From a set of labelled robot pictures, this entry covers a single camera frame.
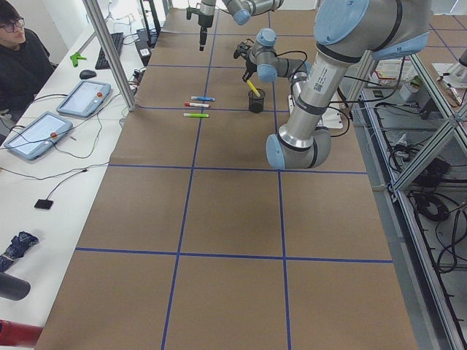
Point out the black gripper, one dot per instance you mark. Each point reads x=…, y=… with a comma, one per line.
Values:
x=205, y=21
x=251, y=63

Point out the yellow marker pen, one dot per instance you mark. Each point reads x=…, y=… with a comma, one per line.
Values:
x=253, y=88

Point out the blue marker pen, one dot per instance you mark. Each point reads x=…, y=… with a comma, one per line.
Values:
x=202, y=98

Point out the red marker pen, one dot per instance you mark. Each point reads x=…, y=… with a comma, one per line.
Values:
x=197, y=105

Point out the green marker pen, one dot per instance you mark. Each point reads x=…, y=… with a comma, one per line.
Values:
x=196, y=115

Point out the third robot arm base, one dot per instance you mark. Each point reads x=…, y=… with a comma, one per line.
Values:
x=453, y=77

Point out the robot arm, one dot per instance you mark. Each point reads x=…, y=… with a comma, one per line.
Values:
x=240, y=11
x=343, y=31

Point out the black mesh pen cup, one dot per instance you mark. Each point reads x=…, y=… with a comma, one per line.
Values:
x=256, y=102

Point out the black computer mouse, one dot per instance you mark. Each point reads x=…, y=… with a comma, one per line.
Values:
x=87, y=74

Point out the far teach pendant tablet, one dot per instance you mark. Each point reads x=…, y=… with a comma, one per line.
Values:
x=84, y=99

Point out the teach pendant tablet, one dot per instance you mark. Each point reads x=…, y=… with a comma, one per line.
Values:
x=84, y=99
x=38, y=137

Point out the green plastic clip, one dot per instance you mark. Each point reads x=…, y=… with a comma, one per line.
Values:
x=76, y=58

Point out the seated person black jacket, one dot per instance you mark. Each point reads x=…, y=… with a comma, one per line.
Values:
x=25, y=63

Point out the near teach pendant tablet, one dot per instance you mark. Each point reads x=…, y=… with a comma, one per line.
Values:
x=38, y=137

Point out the small black square pad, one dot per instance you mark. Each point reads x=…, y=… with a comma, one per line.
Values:
x=43, y=204

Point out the folded blue umbrella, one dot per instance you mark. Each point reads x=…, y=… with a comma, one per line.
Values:
x=19, y=245

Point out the white camera stand base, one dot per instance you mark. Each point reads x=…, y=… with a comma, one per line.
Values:
x=332, y=119

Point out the aluminium frame post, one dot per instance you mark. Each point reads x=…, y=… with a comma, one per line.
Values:
x=100, y=28

